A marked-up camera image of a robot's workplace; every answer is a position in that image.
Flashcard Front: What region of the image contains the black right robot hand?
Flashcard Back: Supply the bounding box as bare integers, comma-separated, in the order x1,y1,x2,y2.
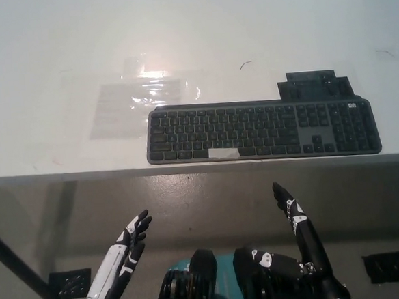
245,177,335,284

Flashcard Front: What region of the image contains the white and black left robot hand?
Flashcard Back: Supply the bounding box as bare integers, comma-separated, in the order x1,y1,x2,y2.
79,209,159,299

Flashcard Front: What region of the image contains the black and teal robot torso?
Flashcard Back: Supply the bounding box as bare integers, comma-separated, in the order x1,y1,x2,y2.
149,240,316,299

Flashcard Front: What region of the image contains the dark grey full-size keyboard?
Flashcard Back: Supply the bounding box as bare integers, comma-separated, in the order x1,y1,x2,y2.
143,90,383,170

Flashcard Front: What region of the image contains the black floor foot plate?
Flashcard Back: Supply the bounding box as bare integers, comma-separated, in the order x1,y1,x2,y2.
361,251,399,285
47,267,94,299

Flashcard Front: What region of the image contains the white tape strip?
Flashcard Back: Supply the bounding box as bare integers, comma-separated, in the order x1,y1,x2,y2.
207,146,240,161

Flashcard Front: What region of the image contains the black flat stepped plate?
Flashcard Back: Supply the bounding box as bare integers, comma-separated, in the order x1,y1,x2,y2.
276,68,356,102

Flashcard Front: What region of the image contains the clear plastic bag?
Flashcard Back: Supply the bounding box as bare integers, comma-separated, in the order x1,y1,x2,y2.
85,78,186,142

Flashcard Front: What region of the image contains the clear plastic film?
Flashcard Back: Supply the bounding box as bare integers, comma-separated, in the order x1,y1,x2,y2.
118,51,206,111

